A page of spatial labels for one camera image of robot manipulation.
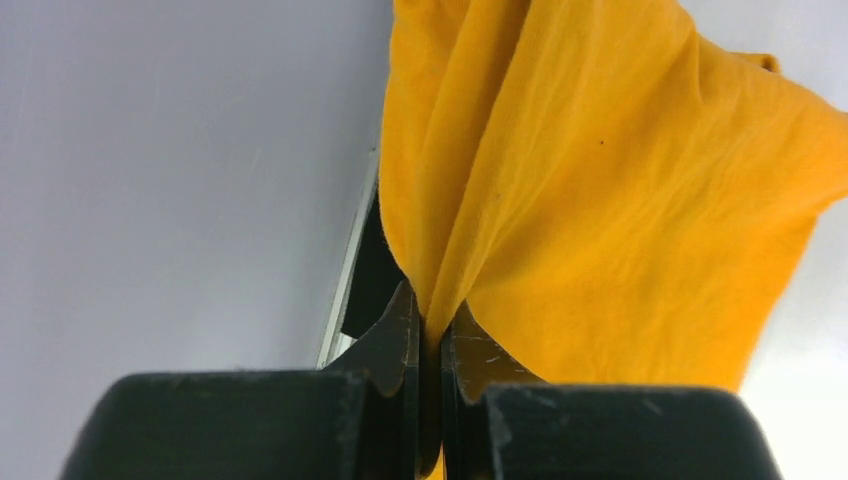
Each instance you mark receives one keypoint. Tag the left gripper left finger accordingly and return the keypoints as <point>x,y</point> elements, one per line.
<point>356,418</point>

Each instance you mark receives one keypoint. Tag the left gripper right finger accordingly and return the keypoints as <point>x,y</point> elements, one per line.
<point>500,421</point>

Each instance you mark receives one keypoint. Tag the orange t-shirt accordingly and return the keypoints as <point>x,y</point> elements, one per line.
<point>616,198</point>

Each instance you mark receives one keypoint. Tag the folded black t-shirt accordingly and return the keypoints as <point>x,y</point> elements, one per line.
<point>376,276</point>

